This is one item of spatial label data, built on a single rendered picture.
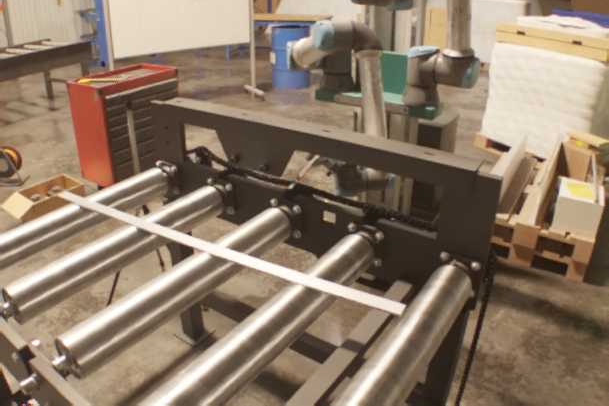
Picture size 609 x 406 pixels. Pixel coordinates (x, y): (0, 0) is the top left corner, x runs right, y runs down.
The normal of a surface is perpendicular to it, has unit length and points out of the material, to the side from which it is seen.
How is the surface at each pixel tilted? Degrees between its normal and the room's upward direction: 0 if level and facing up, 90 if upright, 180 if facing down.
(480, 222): 90
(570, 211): 90
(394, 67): 90
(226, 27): 90
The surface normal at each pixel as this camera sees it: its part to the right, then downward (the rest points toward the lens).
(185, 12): 0.49, 0.35
